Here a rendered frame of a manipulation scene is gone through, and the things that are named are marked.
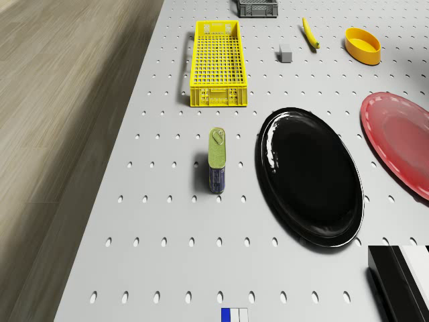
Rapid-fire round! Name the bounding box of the black plate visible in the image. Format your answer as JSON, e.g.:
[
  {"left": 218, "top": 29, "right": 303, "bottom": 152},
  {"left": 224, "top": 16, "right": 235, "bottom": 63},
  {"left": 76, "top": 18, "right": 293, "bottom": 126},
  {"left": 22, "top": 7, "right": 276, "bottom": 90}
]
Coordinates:
[{"left": 255, "top": 107, "right": 365, "bottom": 248}]

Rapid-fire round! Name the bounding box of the flat-sided can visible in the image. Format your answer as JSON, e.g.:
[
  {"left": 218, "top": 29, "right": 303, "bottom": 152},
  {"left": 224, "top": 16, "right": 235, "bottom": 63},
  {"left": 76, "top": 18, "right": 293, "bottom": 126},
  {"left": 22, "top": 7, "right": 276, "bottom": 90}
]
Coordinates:
[{"left": 208, "top": 127, "right": 227, "bottom": 195}]

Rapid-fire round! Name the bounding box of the red plate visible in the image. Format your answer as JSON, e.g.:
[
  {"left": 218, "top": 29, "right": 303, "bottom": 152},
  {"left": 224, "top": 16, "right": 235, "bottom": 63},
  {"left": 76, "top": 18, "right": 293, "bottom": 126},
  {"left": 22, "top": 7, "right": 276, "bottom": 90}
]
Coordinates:
[{"left": 360, "top": 91, "right": 429, "bottom": 201}]

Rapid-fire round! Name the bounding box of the yellow basket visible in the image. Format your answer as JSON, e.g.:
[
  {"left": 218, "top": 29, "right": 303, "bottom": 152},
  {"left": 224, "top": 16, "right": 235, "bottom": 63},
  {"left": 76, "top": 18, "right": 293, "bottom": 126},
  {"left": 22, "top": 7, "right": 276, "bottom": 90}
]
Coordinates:
[{"left": 189, "top": 20, "right": 249, "bottom": 108}]

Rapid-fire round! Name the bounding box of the dark grey basket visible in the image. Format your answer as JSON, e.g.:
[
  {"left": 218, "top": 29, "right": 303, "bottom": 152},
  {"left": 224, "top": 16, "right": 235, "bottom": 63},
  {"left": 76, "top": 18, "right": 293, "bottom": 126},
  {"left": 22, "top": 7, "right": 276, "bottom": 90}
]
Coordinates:
[{"left": 233, "top": 0, "right": 280, "bottom": 19}]

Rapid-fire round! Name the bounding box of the banana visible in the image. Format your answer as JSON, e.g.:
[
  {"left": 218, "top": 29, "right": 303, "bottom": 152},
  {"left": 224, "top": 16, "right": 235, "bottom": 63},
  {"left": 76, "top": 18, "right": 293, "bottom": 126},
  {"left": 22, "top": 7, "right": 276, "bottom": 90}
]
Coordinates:
[{"left": 302, "top": 17, "right": 321, "bottom": 50}]

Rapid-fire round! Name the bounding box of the grey cube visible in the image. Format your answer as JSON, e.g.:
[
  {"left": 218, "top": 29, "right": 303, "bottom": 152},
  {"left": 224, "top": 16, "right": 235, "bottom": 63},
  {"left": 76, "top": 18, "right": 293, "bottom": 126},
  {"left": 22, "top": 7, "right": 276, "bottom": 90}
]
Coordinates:
[{"left": 278, "top": 43, "right": 293, "bottom": 64}]

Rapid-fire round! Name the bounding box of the yellow bowl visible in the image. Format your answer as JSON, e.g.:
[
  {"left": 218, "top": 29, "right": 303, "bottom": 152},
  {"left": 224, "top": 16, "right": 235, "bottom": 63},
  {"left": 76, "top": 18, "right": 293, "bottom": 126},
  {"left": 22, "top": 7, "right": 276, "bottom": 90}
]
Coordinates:
[{"left": 345, "top": 27, "right": 382, "bottom": 66}]

